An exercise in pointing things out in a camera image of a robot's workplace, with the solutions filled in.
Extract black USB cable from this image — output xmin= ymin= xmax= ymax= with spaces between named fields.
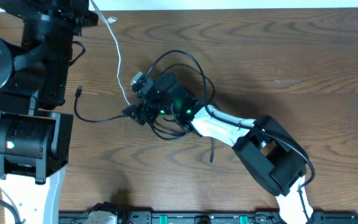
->
xmin=73 ymin=63 xmax=219 ymax=166

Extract white USB cable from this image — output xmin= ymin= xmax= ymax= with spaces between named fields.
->
xmin=89 ymin=0 xmax=132 ymax=106

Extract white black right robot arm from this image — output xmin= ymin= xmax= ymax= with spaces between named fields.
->
xmin=123 ymin=72 xmax=315 ymax=223

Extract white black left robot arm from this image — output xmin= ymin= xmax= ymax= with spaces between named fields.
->
xmin=0 ymin=0 xmax=98 ymax=223

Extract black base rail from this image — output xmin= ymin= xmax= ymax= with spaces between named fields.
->
xmin=57 ymin=201 xmax=358 ymax=224

